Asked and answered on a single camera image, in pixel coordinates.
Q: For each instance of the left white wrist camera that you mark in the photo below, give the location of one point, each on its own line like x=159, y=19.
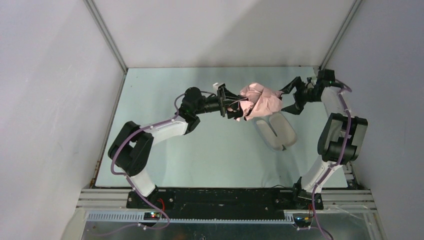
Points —
x=216, y=86

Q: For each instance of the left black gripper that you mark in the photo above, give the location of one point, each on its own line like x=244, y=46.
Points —
x=224, y=100

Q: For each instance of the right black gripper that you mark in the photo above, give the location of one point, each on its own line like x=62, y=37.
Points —
x=301, y=94

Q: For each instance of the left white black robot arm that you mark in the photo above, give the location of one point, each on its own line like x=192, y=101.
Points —
x=131, y=148

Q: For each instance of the open grey umbrella case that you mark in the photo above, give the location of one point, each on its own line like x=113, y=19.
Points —
x=276, y=132

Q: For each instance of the pink black folding umbrella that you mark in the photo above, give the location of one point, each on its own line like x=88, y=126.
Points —
x=256, y=101

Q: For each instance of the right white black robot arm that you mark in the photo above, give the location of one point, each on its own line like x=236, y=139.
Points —
x=341, y=139

